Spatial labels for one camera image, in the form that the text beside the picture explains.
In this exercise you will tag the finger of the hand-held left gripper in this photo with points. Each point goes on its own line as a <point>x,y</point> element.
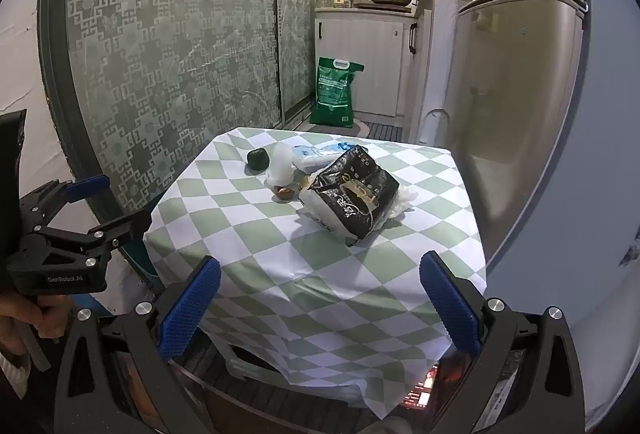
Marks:
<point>122,226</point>
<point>87,187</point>

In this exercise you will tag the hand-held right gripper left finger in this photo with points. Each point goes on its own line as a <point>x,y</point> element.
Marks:
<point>192,304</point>

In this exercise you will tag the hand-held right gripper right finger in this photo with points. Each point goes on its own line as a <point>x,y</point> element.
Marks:
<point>450,309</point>

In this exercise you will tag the dark green trash bin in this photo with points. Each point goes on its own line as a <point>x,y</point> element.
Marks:
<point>142,264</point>

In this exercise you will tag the blue tissue packet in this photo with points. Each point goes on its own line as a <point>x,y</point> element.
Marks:
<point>320,157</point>

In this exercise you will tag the person's left forearm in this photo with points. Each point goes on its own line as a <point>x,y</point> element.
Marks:
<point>10,374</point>

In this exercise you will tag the person's left hand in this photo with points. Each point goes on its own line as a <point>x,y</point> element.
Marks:
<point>20,319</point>

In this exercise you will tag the crumpled white plastic wrap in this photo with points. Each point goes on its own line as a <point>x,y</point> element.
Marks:
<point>405,201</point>

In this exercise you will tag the green checked tablecloth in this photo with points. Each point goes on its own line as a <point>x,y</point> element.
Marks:
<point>320,274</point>

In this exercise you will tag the small brown food scrap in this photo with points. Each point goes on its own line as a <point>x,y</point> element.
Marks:
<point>283,194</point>

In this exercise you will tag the dark green round object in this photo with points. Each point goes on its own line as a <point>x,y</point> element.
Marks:
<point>257,159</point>

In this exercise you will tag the black printed bag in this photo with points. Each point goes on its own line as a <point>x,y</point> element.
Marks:
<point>350,196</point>

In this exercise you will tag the translucent white plastic cup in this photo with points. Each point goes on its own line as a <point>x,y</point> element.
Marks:
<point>280,163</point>

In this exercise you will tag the patterned glass sliding door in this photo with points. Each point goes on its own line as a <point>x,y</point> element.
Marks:
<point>175,38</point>

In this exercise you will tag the white plastic object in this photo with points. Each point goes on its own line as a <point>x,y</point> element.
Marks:
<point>432,126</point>

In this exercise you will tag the oval grey floor mat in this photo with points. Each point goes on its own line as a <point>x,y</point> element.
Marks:
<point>362,127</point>

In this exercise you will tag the silver refrigerator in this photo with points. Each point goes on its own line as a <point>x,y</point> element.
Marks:
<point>520,88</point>

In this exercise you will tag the tall white cabinet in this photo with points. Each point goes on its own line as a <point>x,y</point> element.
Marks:
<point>435,63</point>

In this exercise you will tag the green rice bag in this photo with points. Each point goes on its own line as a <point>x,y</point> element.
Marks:
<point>334,91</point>

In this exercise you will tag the white kitchen cabinet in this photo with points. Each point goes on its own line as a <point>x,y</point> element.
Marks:
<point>370,58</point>

